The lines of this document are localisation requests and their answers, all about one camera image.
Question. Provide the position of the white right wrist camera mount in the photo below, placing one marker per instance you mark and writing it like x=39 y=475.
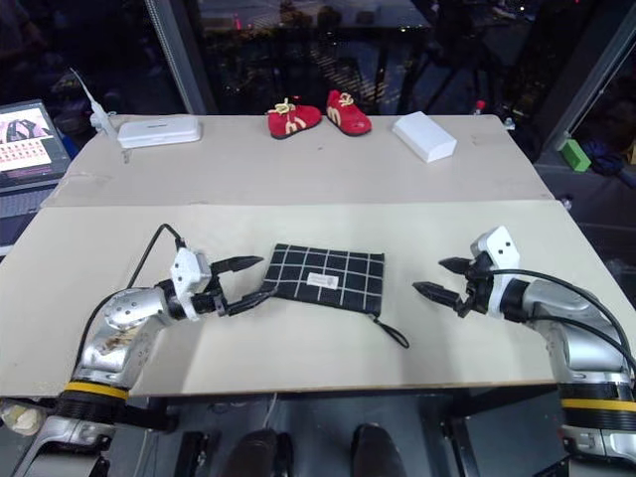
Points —
x=499 y=248

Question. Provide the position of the white cardboard box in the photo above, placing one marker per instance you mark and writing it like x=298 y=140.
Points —
x=424 y=135

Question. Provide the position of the grey metal window post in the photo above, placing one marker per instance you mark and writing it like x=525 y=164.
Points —
x=181 y=54

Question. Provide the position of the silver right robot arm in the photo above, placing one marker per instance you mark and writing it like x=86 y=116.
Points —
x=576 y=328

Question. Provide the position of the red shoe with tied lace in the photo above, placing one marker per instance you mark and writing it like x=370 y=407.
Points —
x=300 y=119

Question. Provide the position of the green block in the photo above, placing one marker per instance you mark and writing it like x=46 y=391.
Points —
x=576 y=155

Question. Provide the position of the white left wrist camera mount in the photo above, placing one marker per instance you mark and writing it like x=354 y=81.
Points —
x=186 y=270

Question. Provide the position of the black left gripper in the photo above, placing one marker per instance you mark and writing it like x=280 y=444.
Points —
x=211 y=303

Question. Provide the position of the pale crumpled wad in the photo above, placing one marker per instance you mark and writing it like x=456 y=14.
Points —
x=20 y=416

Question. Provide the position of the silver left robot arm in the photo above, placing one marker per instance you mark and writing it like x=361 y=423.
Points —
x=114 y=328

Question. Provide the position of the black grid pencil pouch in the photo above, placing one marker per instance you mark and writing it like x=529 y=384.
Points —
x=358 y=275

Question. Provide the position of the blue bundled object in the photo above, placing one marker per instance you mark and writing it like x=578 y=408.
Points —
x=606 y=156

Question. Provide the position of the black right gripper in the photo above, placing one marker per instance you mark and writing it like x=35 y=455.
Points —
x=479 y=288

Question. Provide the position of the flat white plastic case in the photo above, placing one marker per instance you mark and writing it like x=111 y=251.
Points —
x=159 y=133

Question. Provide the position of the laptop computer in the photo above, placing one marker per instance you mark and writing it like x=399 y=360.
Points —
x=25 y=144

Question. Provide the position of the white clamped handheld gadget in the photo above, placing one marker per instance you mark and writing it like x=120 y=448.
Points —
x=99 y=118

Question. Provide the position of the red shoe with yellow M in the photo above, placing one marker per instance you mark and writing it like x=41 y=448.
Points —
x=350 y=116

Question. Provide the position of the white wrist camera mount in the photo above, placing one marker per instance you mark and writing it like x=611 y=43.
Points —
x=499 y=248
x=186 y=270

